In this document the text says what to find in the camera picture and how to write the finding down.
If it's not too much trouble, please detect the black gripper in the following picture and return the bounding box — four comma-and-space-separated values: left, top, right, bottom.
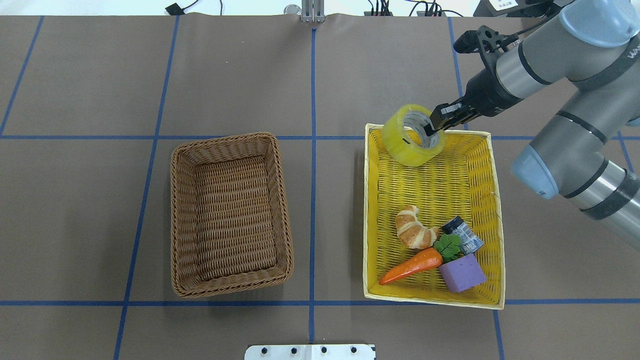
423, 68, 511, 137

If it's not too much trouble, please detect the yellow tape roll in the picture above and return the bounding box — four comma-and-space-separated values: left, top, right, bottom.
382, 104, 446, 167

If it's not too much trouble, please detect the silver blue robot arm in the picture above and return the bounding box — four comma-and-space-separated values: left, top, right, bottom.
418, 0, 640, 249

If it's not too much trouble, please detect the yellow woven basket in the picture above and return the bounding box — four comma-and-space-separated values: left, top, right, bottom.
362, 123, 506, 310

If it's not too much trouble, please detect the brown wicker basket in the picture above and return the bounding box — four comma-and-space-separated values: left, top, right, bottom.
170, 132, 294, 299

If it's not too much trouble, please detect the toy croissant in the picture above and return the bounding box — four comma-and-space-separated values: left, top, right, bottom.
395, 205, 441, 249

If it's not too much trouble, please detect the small dark labelled jar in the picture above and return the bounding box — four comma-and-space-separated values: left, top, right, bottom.
441, 216, 485, 255

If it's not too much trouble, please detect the orange toy carrot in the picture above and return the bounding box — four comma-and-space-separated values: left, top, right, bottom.
378, 234, 462, 286

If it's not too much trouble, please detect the purple foam block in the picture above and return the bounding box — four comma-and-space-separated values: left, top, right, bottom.
438, 253, 488, 293

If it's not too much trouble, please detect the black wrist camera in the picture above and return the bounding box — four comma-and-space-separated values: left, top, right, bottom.
453, 25, 508, 54

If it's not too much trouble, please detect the aluminium frame post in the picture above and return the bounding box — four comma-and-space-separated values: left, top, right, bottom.
301, 0, 326, 24

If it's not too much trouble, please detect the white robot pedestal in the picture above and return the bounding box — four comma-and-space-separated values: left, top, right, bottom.
244, 343, 377, 360

